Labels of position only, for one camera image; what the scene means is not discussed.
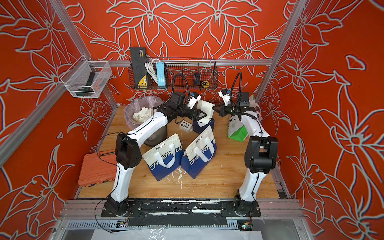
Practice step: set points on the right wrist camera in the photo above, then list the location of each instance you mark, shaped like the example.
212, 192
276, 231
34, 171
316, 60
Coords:
226, 96

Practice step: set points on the black wire wall basket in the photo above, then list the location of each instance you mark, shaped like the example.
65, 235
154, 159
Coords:
180, 73

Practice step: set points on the orange plastic tool case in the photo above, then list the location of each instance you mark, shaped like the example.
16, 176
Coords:
98, 168

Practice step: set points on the small navy paper bag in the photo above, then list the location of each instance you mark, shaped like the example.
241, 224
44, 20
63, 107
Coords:
208, 120

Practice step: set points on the white button box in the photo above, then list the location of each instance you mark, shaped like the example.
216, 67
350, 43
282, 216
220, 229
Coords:
186, 126

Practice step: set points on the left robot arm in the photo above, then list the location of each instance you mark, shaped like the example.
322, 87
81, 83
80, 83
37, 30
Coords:
181, 103

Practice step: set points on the white and navy bag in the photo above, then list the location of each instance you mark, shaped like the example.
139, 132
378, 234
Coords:
165, 157
199, 153

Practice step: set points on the yellow tape roll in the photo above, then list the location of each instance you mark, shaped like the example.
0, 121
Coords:
205, 84

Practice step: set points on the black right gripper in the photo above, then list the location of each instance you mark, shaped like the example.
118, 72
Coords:
223, 112

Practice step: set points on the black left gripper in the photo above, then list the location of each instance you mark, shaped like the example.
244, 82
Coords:
196, 118

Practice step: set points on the black mesh trash bin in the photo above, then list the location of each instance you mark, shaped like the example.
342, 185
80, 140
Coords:
156, 137

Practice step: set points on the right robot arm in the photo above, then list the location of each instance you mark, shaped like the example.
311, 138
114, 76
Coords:
260, 155

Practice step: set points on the black power adapter box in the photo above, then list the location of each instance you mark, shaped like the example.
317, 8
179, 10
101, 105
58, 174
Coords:
138, 59

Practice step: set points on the light blue tag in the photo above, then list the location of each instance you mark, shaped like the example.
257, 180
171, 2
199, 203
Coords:
161, 74

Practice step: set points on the green and white tote bag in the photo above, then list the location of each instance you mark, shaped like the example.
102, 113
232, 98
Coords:
236, 129

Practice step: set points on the clear plastic wall bin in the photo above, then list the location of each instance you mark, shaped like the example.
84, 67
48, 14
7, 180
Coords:
87, 79

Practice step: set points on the pink trash bag liner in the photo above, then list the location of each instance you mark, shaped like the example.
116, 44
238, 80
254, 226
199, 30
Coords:
140, 110

